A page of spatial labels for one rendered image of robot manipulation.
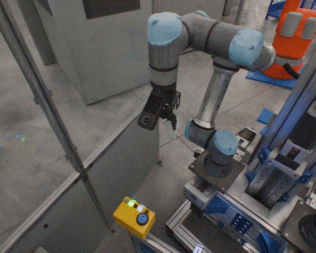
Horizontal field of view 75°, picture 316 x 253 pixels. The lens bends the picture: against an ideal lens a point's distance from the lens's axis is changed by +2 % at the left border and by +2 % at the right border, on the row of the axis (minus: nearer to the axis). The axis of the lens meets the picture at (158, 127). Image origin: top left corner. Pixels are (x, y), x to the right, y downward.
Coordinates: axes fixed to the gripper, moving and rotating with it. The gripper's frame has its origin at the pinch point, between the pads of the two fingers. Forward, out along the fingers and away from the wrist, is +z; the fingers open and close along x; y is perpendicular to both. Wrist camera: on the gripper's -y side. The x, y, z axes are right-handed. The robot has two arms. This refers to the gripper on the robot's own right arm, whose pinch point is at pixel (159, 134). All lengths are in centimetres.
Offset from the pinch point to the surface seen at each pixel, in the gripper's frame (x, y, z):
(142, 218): -0.3, -14.5, 39.6
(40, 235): 46, -41, 61
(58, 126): 45.0, -8.1, 11.7
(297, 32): -47, 337, 70
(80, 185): 46, -12, 58
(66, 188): 45, -19, 49
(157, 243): -7, -15, 63
